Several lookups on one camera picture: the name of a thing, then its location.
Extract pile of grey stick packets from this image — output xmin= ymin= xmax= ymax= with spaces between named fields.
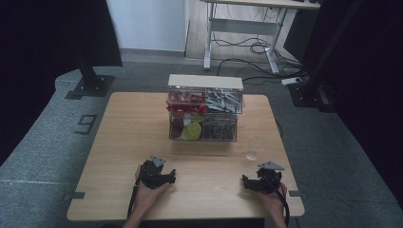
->
xmin=205 ymin=88 xmax=243 ymax=114

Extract yellow-green round pods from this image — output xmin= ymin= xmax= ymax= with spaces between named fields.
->
xmin=182 ymin=115 xmax=205 ymax=141

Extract brown round pods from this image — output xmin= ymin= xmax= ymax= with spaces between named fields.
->
xmin=170 ymin=118 xmax=185 ymax=139

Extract clear glass cup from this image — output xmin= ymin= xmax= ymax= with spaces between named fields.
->
xmin=244 ymin=139 xmax=268 ymax=162

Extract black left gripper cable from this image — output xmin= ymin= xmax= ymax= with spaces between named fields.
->
xmin=126 ymin=177 xmax=142 ymax=219

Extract clear acrylic drawer organizer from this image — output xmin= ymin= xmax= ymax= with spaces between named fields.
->
xmin=166 ymin=73 xmax=244 ymax=143

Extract person's right hand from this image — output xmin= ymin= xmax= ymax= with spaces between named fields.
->
xmin=253 ymin=181 xmax=289 ymax=220

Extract black stand with base plate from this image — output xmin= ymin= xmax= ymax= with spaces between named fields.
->
xmin=64 ymin=47 xmax=116 ymax=100

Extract white power adapter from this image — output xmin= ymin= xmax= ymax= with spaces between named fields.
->
xmin=280 ymin=76 xmax=304 ymax=86

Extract grey tape strip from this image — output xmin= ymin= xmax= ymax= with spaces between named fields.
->
xmin=287 ymin=189 xmax=309 ymax=200
xmin=62 ymin=191 xmax=86 ymax=201

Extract black stand with block base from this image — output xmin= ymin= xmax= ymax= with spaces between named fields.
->
xmin=286 ymin=0 xmax=364 ymax=114

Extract white metal frame desk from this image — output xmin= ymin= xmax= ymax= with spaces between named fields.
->
xmin=199 ymin=0 xmax=321 ymax=76

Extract pile of dark brown packets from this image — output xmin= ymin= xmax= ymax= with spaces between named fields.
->
xmin=201 ymin=121 xmax=238 ymax=142

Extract pile of red packets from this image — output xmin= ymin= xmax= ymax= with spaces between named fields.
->
xmin=166 ymin=89 xmax=209 ymax=116

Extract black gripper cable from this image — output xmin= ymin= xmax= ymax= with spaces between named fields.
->
xmin=264 ymin=174 xmax=291 ymax=228
xmin=126 ymin=177 xmax=142 ymax=219

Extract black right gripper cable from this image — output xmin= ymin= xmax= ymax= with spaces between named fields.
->
xmin=264 ymin=174 xmax=291 ymax=228

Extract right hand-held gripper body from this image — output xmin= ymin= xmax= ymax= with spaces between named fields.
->
xmin=257 ymin=161 xmax=286 ymax=195

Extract black curtain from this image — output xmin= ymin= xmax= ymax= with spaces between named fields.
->
xmin=0 ymin=0 xmax=124 ymax=167
xmin=283 ymin=0 xmax=403 ymax=203

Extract person's left hand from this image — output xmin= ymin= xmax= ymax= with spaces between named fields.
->
xmin=130 ymin=164 xmax=172 ymax=219

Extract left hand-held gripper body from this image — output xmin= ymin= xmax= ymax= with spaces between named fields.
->
xmin=139 ymin=154 xmax=167 ymax=190

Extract black floor cables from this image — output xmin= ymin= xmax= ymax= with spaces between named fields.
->
xmin=211 ymin=29 xmax=310 ymax=86

